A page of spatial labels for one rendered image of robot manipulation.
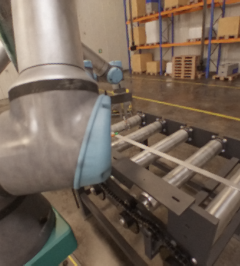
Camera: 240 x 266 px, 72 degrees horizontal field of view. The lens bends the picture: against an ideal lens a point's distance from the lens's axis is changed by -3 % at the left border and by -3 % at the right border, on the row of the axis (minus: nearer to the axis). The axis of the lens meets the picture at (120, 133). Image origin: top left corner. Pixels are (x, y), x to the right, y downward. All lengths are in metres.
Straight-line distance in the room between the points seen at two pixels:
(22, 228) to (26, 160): 0.14
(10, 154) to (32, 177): 0.03
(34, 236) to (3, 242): 0.04
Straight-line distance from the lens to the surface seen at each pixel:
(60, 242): 0.35
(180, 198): 0.62
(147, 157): 1.26
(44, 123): 0.19
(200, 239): 0.69
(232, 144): 1.54
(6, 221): 0.31
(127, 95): 1.00
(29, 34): 0.24
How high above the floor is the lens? 1.62
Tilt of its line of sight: 26 degrees down
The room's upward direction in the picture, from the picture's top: 7 degrees counter-clockwise
